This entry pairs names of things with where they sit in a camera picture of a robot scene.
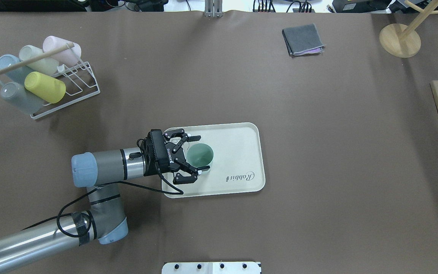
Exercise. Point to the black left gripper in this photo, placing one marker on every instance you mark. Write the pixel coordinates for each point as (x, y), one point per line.
(172, 155)

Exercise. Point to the grey cup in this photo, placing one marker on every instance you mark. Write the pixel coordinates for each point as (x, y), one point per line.
(25, 101)

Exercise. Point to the white wire cup rack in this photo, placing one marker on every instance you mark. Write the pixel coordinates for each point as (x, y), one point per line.
(80, 84)

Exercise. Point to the wooden cup tree stand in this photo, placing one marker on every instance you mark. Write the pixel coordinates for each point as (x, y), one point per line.
(402, 40)

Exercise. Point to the yellow cup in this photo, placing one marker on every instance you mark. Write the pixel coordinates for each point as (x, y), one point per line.
(46, 87)

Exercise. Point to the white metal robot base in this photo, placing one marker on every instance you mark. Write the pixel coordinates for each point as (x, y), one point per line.
(212, 267)

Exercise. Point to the wooden rack handle rod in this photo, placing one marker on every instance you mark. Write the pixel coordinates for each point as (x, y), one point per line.
(44, 55)

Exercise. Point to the green cup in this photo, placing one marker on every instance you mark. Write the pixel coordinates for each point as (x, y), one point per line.
(200, 155)

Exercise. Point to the cream rabbit tray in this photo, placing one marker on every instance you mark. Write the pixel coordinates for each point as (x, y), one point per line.
(237, 166)

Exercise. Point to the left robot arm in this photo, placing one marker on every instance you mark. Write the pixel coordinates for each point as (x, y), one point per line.
(100, 173)

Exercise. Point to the grey folded cloth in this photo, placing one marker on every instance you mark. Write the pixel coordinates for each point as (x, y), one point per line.
(302, 40)

